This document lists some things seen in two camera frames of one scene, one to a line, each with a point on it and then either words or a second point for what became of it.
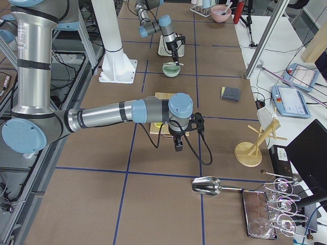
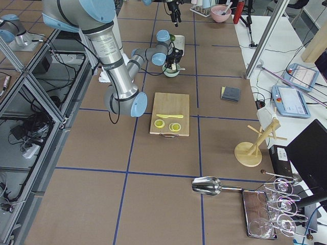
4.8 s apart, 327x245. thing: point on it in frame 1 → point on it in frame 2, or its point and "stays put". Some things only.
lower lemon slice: [158, 124] stays put
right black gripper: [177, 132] → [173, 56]
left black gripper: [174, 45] → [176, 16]
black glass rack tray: [259, 220] stays put
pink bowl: [216, 11] stays put
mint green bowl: [170, 69] stays put
